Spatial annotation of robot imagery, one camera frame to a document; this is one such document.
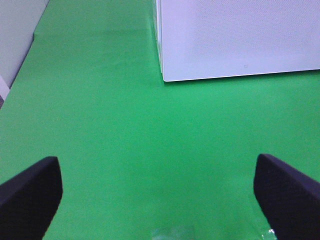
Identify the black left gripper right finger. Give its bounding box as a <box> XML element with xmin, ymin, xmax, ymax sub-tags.
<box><xmin>253</xmin><ymin>153</ymin><xmax>320</xmax><ymax>240</ymax></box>

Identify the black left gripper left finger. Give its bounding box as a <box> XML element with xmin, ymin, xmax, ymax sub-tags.
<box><xmin>0</xmin><ymin>156</ymin><xmax>63</xmax><ymax>240</ymax></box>

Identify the white microwave door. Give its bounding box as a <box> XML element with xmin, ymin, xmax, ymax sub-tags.
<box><xmin>153</xmin><ymin>0</ymin><xmax>320</xmax><ymax>82</ymax></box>

